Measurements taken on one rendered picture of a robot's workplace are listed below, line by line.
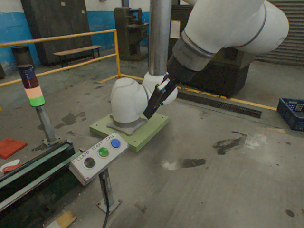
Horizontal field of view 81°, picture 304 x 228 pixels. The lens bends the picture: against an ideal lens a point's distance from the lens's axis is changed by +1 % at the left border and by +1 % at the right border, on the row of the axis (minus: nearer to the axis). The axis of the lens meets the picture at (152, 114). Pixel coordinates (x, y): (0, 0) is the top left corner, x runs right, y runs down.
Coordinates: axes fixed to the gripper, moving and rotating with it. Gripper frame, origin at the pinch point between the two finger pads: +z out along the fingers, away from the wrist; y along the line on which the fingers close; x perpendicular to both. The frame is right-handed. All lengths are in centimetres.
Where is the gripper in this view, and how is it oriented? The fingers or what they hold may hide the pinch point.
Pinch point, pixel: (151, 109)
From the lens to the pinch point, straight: 58.1
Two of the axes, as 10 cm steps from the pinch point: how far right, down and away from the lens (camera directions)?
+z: -4.4, 5.7, 6.9
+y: -5.7, 4.2, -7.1
